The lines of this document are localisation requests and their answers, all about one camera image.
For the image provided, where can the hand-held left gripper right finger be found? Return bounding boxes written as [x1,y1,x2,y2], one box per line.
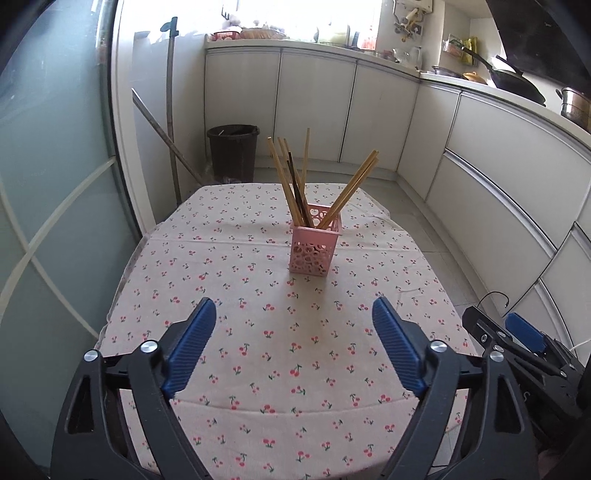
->
[372,296,541,480]

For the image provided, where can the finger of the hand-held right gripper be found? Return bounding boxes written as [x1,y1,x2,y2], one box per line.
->
[462,306,579,394]
[505,312,583,371]

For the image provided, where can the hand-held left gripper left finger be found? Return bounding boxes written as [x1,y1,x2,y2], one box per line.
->
[51,296,218,480]

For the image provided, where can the pink perforated chopstick holder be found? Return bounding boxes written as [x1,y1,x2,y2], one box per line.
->
[289,203,343,278]

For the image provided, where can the wooden chopstick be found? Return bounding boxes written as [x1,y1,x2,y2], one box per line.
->
[267,137,305,228]
[318,149,379,229]
[327,156,380,229]
[283,137,311,227]
[277,137,309,227]

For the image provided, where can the black chopstick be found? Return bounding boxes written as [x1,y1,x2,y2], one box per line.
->
[286,151,315,228]

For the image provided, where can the cherry print tablecloth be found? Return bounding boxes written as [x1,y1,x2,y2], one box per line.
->
[95,183,481,480]

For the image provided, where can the white kitchen cabinets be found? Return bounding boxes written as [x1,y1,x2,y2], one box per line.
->
[203,39,591,370]

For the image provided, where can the dark brown trash bin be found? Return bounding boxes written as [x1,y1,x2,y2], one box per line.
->
[206,124,260,184]

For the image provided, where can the grey metal mop pole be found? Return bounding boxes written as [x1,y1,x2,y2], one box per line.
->
[131,89,206,185]

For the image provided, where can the frosted glass sliding door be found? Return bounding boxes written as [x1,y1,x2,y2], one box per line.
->
[0,0,141,416]

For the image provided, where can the steel cooking pot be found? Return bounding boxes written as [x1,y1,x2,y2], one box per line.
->
[556,87,591,130]

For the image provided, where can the black wok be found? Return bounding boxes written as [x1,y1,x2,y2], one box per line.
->
[462,48,548,104]

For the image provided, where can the black range hood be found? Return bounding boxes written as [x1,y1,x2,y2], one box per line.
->
[485,0,591,88]

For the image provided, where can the black cable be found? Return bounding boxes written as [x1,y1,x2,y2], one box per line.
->
[478,291,510,311]

